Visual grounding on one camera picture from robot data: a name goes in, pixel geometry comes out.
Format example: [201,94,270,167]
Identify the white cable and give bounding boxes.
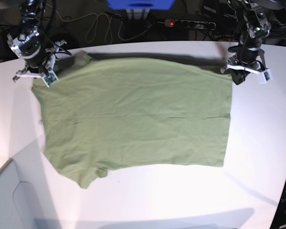
[54,11,153,43]

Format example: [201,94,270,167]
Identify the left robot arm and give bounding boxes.
[222,0,272,85]

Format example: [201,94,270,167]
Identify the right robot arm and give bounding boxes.
[7,0,71,87]

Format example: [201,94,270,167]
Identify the green T-shirt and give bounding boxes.
[31,55,233,188]

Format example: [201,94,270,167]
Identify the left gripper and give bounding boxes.
[221,45,273,85]

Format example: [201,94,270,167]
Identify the blue box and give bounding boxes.
[106,0,174,10]

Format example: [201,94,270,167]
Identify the black power strip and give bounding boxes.
[164,20,216,31]

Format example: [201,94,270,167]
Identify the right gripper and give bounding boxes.
[7,31,67,87]

